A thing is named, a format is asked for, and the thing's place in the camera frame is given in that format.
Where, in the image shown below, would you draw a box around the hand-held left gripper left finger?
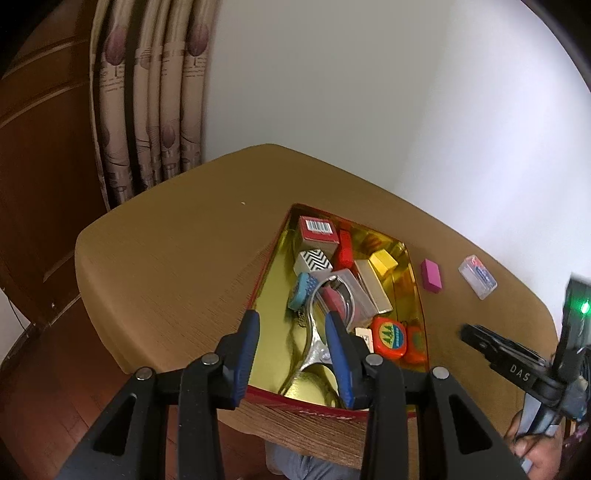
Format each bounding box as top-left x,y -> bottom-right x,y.
55,309 -> 262,480

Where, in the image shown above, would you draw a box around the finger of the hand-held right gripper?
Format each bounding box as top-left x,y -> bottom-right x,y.
462,323 -> 561,407

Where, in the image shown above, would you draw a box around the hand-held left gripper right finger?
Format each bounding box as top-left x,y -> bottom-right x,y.
324,310 -> 529,480

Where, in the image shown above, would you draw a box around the orange red tape measure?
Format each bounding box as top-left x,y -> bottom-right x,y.
370,316 -> 409,361

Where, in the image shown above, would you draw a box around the clear plastic card box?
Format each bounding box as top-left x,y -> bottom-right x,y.
318,270 -> 377,330

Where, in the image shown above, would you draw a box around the dark red tin box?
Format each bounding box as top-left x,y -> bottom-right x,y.
242,203 -> 432,423

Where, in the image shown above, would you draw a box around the small blue cartoon tin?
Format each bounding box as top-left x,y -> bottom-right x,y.
288,272 -> 321,312

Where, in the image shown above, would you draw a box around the black white zigzag box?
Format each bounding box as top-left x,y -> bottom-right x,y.
293,249 -> 334,278

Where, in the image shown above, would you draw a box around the person's right hand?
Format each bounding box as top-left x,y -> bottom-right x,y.
505,406 -> 566,480

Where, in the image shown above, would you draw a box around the clear floss pick box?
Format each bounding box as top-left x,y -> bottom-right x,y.
458,255 -> 499,301

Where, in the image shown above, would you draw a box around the small red block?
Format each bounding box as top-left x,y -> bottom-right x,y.
333,231 -> 355,273

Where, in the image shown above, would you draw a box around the small yellow box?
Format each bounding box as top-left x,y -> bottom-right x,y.
369,249 -> 399,274

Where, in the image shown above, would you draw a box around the pink eraser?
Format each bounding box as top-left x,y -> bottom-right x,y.
420,258 -> 445,292

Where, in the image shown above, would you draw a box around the person's grey trousers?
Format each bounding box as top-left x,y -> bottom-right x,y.
265,440 -> 365,480

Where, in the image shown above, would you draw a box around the red barcode box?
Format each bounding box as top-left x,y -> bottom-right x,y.
298,216 -> 340,252

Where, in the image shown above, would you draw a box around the beige patterned curtain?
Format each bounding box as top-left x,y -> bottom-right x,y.
90,0 -> 220,210

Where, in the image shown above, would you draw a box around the brown wooden door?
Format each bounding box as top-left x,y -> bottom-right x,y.
0,9 -> 109,324

